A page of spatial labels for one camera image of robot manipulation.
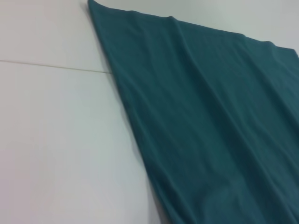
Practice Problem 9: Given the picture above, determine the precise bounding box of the teal t-shirt with beige print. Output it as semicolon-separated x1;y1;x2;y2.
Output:
87;0;299;224

